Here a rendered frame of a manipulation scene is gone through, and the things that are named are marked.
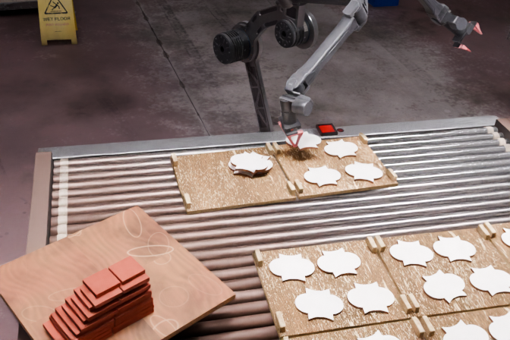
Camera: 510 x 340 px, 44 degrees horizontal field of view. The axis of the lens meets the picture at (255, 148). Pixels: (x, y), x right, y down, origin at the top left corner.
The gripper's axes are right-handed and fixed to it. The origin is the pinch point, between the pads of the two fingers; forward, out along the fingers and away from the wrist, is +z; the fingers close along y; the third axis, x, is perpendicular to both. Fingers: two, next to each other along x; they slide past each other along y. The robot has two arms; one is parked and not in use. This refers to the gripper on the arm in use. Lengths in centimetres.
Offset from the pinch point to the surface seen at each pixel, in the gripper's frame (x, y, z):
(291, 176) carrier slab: 5.4, -12.4, 7.6
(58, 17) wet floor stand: 105, 340, 45
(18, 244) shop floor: 137, 80, 73
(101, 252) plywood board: 76, -53, -16
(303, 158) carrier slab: -3.1, -1.8, 8.9
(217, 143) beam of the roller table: 27.5, 18.3, 4.1
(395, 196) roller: -30.1, -29.4, 17.5
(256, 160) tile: 16.5, -6.0, 0.6
